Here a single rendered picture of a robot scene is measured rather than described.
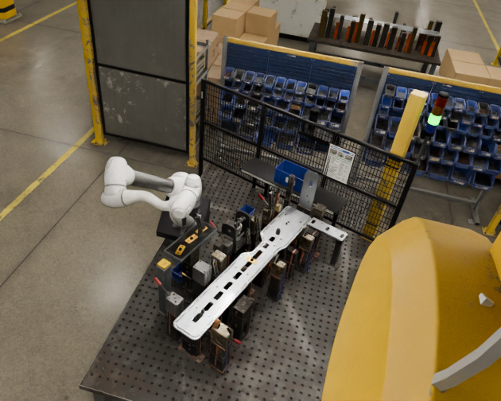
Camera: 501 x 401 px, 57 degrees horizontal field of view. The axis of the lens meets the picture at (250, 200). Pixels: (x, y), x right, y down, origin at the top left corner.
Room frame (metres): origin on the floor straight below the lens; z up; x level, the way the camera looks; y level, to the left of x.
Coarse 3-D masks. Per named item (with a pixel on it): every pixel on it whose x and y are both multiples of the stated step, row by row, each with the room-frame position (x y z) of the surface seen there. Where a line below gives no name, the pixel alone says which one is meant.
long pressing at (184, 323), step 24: (288, 216) 2.62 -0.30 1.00; (264, 240) 2.33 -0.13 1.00; (288, 240) 2.36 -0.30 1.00; (240, 264) 2.07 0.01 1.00; (264, 264) 2.10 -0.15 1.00; (216, 288) 1.85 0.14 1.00; (240, 288) 1.87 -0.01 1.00; (192, 312) 1.65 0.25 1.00; (216, 312) 1.67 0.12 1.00; (192, 336) 1.49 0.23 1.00
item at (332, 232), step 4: (312, 220) 2.61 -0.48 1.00; (316, 220) 2.61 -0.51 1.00; (320, 220) 2.62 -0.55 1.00; (312, 224) 2.56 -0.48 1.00; (316, 224) 2.57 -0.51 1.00; (320, 224) 2.57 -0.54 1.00; (324, 224) 2.58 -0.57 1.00; (328, 224) 2.58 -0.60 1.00; (316, 228) 2.53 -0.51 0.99; (320, 228) 2.53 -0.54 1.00; (324, 228) 2.53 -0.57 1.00; (332, 228) 2.55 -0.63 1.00; (336, 228) 2.55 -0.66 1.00; (324, 232) 2.49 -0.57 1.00; (328, 232) 2.50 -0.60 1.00; (332, 232) 2.50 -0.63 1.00; (336, 232) 2.51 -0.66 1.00; (340, 232) 2.51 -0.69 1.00; (344, 232) 2.52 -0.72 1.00; (332, 236) 2.46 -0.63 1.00; (336, 236) 2.46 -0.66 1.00; (344, 236) 2.47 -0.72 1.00
